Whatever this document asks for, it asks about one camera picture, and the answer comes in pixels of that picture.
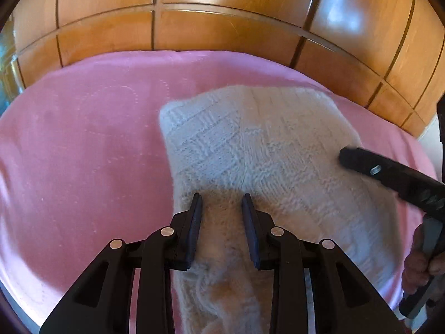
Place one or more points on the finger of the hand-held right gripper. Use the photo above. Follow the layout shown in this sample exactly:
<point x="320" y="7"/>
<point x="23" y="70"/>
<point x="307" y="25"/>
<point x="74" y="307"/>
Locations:
<point x="393" y="175"/>

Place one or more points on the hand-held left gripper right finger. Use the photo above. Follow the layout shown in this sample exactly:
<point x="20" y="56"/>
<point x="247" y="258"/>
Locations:
<point x="248" y="229"/>

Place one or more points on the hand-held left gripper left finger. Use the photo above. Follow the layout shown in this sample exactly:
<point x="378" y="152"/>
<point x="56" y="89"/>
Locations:
<point x="195" y="229"/>

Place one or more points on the white knit sweater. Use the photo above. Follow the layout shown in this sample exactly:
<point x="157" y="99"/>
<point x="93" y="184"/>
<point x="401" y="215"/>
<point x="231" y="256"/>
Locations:
<point x="278" y="139"/>

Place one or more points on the person's right hand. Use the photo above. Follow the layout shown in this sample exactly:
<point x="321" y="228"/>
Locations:
<point x="412" y="268"/>

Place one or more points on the pink blanket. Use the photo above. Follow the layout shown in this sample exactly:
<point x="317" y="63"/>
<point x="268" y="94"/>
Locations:
<point x="87" y="146"/>

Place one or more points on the wooden panelled wardrobe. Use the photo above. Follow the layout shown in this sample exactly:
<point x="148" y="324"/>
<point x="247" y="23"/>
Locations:
<point x="208" y="31"/>

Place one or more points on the dark framed glass panel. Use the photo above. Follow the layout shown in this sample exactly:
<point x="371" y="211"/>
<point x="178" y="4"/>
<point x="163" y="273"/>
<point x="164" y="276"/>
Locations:
<point x="7" y="73"/>

